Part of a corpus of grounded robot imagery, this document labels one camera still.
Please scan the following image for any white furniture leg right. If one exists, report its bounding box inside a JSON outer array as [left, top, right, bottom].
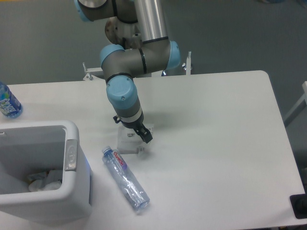
[[283, 81, 307, 127]]

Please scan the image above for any clear plastic bottle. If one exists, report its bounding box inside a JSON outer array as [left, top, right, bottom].
[[102, 146, 150, 211]]

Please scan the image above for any white plastic wrapper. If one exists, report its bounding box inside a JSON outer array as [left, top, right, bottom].
[[117, 125, 151, 155]]

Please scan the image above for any white metal frame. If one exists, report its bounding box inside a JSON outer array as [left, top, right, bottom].
[[182, 51, 192, 75], [83, 62, 104, 81]]

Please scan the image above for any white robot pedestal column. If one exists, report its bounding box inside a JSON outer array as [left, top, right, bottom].
[[105, 17, 142, 49]]

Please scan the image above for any blue labelled water bottle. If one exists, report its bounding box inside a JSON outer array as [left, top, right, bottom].
[[0, 82, 23, 119]]

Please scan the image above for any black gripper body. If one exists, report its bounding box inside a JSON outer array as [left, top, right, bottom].
[[113, 113, 144, 130]]

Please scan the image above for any white trash can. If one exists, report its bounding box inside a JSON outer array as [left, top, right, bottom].
[[0, 121, 92, 222]]

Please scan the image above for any black clamp at table edge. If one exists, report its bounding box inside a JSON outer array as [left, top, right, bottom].
[[290, 194, 307, 219]]

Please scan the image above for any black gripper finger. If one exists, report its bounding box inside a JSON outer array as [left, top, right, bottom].
[[134, 124, 153, 144]]

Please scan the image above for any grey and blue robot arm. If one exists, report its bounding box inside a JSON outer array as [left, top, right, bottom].
[[74, 0, 180, 143]]

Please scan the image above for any white metal frame right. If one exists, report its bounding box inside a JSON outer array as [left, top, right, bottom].
[[182, 51, 192, 75]]

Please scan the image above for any crumpled paper trash in can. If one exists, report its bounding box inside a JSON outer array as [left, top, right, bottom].
[[27, 170, 63, 192]]

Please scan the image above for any white metal frame left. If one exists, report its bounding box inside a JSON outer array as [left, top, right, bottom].
[[83, 62, 104, 81]]

